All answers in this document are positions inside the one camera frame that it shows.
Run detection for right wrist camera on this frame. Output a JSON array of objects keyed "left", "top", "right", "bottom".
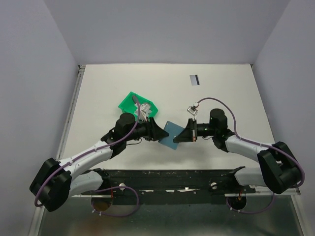
[{"left": 187, "top": 103, "right": 199, "bottom": 120}]

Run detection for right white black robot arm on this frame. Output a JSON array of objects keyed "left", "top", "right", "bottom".
[{"left": 173, "top": 109, "right": 302, "bottom": 194}]

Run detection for purple cable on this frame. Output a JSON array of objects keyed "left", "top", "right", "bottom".
[
  {"left": 34, "top": 95, "right": 141, "bottom": 217},
  {"left": 191, "top": 97, "right": 306, "bottom": 214}
]

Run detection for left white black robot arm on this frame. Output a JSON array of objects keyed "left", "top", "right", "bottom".
[{"left": 30, "top": 113, "right": 169, "bottom": 212}]

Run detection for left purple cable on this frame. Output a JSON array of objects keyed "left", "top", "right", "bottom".
[{"left": 34, "top": 95, "right": 141, "bottom": 217}]

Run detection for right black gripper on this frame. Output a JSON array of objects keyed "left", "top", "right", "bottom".
[{"left": 174, "top": 118, "right": 217, "bottom": 143}]

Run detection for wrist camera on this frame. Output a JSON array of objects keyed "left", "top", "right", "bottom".
[
  {"left": 187, "top": 103, "right": 199, "bottom": 120},
  {"left": 137, "top": 103, "right": 155, "bottom": 122}
]

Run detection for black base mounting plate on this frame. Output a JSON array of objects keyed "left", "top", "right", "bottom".
[{"left": 90, "top": 169, "right": 255, "bottom": 205}]

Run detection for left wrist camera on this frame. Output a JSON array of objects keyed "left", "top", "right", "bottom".
[{"left": 137, "top": 103, "right": 155, "bottom": 122}]

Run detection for green plastic bin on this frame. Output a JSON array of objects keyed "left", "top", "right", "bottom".
[{"left": 118, "top": 91, "right": 158, "bottom": 118}]

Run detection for silver cards in bin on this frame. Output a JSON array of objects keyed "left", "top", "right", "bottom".
[{"left": 134, "top": 103, "right": 155, "bottom": 118}]

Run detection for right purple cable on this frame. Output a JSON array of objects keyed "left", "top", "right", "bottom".
[{"left": 191, "top": 97, "right": 306, "bottom": 214}]

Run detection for blue card holder wallet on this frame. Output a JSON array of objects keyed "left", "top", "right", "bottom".
[{"left": 159, "top": 121, "right": 184, "bottom": 150}]

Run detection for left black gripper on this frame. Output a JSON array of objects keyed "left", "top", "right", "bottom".
[{"left": 125, "top": 117, "right": 169, "bottom": 142}]

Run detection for right aluminium rail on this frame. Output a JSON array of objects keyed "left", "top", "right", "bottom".
[{"left": 225, "top": 188, "right": 301, "bottom": 197}]

